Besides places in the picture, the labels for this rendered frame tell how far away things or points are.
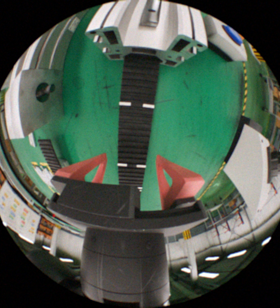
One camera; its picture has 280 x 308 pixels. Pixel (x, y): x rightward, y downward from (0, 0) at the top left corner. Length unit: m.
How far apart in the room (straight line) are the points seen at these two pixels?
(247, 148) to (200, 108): 0.20
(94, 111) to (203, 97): 0.19
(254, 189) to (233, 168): 0.10
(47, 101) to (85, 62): 0.08
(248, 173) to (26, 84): 0.46
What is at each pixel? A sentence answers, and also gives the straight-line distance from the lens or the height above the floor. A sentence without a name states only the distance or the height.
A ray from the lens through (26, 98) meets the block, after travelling 0.16.
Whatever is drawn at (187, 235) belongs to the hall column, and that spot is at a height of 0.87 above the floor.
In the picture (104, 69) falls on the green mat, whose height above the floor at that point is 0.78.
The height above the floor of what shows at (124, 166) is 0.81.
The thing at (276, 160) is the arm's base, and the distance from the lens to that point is 0.40.
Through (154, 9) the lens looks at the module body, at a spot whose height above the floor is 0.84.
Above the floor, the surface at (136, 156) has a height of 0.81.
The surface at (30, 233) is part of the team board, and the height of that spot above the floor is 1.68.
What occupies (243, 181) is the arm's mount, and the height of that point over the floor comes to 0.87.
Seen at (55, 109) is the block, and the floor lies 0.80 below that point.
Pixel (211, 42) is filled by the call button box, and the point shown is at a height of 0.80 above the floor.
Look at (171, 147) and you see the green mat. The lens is 0.19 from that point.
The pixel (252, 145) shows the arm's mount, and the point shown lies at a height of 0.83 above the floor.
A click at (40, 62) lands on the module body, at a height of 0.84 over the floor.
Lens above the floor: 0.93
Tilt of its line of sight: 56 degrees down
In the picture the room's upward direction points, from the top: 176 degrees clockwise
